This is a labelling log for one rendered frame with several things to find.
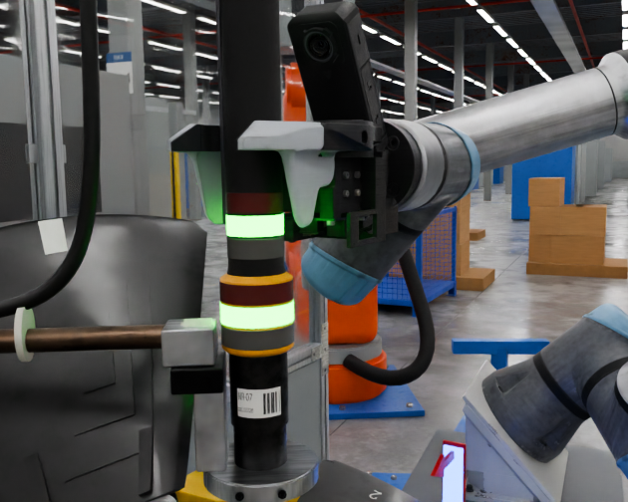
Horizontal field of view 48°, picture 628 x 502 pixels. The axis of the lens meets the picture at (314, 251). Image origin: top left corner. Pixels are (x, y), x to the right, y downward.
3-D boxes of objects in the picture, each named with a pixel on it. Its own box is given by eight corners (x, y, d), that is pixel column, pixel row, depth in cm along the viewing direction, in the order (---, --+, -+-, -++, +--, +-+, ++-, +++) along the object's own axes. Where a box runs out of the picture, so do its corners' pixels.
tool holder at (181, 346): (161, 511, 40) (155, 339, 38) (176, 458, 46) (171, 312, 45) (323, 503, 40) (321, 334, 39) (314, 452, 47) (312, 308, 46)
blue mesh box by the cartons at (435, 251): (337, 310, 711) (336, 212, 699) (382, 289, 822) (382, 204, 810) (421, 318, 672) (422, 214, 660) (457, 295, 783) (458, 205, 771)
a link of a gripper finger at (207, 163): (174, 231, 39) (289, 220, 46) (171, 123, 38) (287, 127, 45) (141, 228, 41) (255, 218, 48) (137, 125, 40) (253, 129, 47)
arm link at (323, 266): (347, 256, 78) (408, 181, 73) (366, 324, 69) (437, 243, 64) (287, 227, 75) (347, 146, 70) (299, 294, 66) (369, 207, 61)
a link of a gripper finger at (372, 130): (348, 149, 39) (389, 150, 47) (348, 121, 39) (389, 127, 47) (270, 150, 41) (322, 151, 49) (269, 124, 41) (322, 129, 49)
